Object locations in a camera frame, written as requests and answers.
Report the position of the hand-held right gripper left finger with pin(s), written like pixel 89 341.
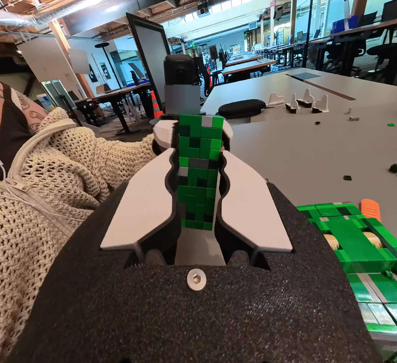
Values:
pixel 139 207

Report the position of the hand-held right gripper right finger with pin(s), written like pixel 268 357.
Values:
pixel 251 211

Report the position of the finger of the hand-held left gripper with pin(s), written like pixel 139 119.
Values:
pixel 166 133
pixel 228 131

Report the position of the tall green lego body block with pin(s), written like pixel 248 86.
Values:
pixel 201 167

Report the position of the green lego legs assembly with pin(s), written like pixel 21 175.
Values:
pixel 350 245

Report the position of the small dark green lego brick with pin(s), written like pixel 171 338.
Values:
pixel 393 168

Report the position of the black zip pouch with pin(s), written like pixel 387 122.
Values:
pixel 242 108

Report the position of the orange traffic cone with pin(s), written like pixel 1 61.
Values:
pixel 156 105

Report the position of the black-framed whiteboard easel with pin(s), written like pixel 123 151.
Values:
pixel 149 58

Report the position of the white fin-shaped part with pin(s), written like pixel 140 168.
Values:
pixel 321 104
pixel 275 99
pixel 292 104
pixel 305 98

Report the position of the ceiling projector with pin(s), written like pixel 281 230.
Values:
pixel 203 8

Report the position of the black floor lamp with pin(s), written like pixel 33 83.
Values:
pixel 108 65

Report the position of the row of office desks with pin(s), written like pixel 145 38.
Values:
pixel 279 55

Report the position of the orange brick separator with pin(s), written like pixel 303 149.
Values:
pixel 370 209

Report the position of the black undershirt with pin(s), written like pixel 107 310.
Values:
pixel 12 127

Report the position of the blue storage bin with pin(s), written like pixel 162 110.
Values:
pixel 344 24

